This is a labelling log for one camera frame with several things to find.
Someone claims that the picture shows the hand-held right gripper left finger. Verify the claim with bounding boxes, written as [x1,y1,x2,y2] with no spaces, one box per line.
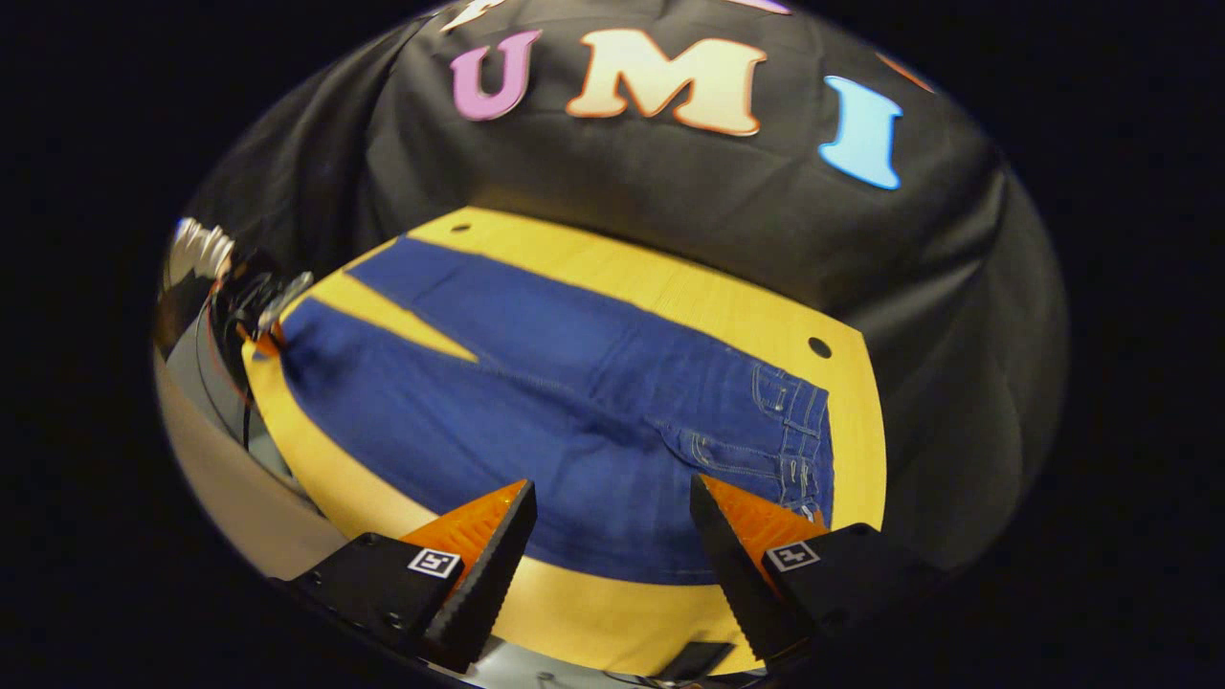
[273,478,539,674]

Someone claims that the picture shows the black backdrop cloth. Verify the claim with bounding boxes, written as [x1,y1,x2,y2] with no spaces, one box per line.
[182,0,1071,575]

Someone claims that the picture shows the small black rectangular object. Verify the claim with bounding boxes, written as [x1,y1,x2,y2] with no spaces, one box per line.
[660,641,738,682]

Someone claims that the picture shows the blue jeans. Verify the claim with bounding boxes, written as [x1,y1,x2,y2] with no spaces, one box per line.
[278,236,835,587]

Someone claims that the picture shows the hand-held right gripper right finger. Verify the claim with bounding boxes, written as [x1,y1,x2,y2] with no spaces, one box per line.
[689,474,944,666]

